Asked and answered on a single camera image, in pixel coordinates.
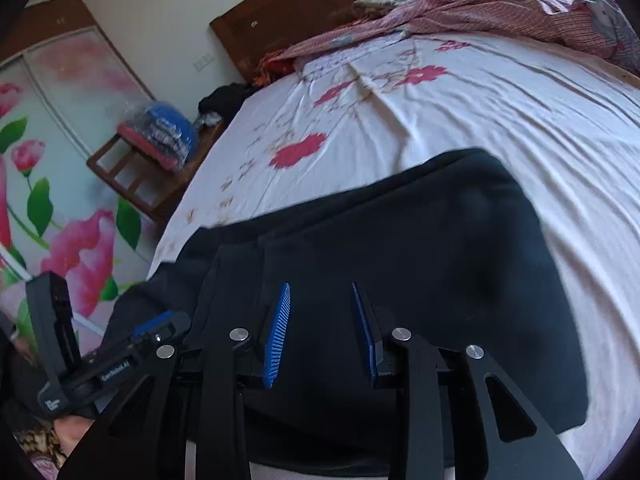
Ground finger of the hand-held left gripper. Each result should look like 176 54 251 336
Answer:
131 310 192 356
25 271 82 381

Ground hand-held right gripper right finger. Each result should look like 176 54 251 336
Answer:
351 281 586 480

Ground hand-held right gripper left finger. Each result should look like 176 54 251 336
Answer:
57 281 292 480

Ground black pants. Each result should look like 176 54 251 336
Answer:
102 147 589 466

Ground person's left hand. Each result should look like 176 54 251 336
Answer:
52 416 98 458

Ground wooden chair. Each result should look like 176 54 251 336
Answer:
86 120 231 224

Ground plastic bag of clothes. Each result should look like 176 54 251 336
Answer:
116 101 200 171

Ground wardrobe with floral doors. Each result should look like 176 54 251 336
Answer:
0 0 168 361

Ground pile of black clothes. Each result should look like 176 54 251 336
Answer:
198 82 259 124

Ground pale floral pillow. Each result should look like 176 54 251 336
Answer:
295 35 421 83

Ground red tasselled cloth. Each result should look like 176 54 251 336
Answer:
251 50 302 89

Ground brown wooden headboard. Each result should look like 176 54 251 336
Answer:
209 0 458 87

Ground beige floral blanket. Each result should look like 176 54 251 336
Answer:
351 0 418 15

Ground pink checked quilt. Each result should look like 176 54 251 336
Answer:
272 0 640 78

